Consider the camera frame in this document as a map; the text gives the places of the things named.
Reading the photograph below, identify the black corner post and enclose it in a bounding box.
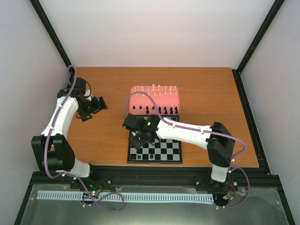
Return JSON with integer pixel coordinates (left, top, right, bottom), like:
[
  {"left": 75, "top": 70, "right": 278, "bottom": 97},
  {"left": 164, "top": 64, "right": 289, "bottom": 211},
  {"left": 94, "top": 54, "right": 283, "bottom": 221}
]
[
  {"left": 236, "top": 0, "right": 285, "bottom": 74},
  {"left": 30, "top": 0, "right": 71, "bottom": 67}
]

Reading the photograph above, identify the light blue slotted cable duct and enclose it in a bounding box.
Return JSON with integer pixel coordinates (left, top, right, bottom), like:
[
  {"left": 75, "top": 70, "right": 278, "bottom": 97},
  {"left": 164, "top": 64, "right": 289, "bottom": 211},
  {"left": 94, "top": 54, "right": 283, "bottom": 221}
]
[{"left": 36, "top": 190, "right": 214, "bottom": 204}]

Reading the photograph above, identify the black white chessboard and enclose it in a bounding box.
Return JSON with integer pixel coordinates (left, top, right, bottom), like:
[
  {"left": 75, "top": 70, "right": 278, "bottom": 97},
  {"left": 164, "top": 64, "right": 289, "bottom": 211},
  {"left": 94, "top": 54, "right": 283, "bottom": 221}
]
[{"left": 123, "top": 114, "right": 182, "bottom": 164}]

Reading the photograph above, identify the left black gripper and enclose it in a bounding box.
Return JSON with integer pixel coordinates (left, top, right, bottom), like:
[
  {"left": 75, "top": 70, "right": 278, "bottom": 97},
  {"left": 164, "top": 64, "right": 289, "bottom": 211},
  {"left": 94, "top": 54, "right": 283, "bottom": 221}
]
[{"left": 78, "top": 96, "right": 108, "bottom": 121}]

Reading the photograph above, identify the left black corner post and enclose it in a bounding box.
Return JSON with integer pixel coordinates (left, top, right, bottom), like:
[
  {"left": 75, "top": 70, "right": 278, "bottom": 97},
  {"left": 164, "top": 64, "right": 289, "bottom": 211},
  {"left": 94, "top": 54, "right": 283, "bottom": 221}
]
[{"left": 30, "top": 0, "right": 71, "bottom": 67}]

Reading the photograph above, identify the left controller circuit board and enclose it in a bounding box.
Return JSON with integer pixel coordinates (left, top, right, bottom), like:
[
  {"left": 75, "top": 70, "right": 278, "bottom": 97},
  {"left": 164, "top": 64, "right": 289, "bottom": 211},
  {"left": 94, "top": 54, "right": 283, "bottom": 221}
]
[{"left": 90, "top": 182, "right": 103, "bottom": 197}]

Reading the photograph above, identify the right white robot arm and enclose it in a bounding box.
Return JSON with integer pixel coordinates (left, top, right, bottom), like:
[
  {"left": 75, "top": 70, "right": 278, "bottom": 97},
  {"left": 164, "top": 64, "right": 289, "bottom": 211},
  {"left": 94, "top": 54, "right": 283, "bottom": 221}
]
[{"left": 122, "top": 114, "right": 235, "bottom": 184}]

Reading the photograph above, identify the right black corner post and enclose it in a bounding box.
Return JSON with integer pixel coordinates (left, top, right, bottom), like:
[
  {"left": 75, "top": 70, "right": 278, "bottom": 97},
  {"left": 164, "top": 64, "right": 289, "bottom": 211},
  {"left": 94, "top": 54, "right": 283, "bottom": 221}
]
[{"left": 236, "top": 0, "right": 285, "bottom": 74}]

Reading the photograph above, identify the pink plastic tray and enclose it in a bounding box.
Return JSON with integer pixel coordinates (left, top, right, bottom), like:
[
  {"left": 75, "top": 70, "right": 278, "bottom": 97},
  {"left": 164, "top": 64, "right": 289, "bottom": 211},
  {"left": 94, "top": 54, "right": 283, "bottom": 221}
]
[{"left": 129, "top": 84, "right": 180, "bottom": 115}]

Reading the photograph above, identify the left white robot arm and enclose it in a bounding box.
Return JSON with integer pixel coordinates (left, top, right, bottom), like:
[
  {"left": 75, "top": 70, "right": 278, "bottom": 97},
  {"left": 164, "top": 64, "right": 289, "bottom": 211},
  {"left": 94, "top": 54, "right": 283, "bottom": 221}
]
[{"left": 31, "top": 88, "right": 108, "bottom": 189}]

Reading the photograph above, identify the black aluminium frame base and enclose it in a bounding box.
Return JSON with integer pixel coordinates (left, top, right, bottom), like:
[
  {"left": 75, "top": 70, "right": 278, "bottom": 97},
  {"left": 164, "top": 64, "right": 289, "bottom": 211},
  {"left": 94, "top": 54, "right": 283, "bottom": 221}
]
[{"left": 15, "top": 69, "right": 294, "bottom": 225}]

